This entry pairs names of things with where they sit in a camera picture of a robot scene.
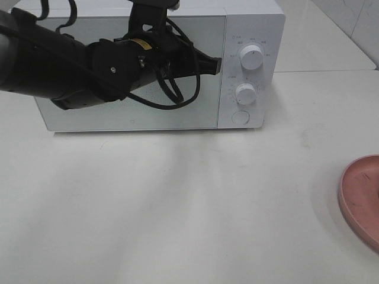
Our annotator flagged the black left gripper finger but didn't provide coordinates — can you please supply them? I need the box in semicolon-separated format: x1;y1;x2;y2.
195;49;222;75

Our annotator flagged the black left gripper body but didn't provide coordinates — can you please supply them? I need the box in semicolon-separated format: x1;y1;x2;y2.
118;1;200;80

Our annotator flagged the white rotary knob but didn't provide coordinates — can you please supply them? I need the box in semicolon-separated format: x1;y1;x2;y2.
235;83;257;105
239;43;264;70

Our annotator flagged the round white door button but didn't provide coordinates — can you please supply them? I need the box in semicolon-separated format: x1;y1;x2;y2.
232;111;250;125

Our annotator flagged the pink round plate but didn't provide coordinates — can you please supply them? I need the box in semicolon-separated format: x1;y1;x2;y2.
338;154;378;253

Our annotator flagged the white microwave door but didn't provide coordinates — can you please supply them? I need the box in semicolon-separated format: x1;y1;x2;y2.
34;15;224;132

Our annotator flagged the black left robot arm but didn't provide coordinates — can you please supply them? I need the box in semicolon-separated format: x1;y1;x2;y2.
1;1;222;110

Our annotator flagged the white microwave oven body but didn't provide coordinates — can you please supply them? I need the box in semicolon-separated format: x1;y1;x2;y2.
5;0;287;133

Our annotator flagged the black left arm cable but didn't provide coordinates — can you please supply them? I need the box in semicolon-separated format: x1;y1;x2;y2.
37;0;202;111

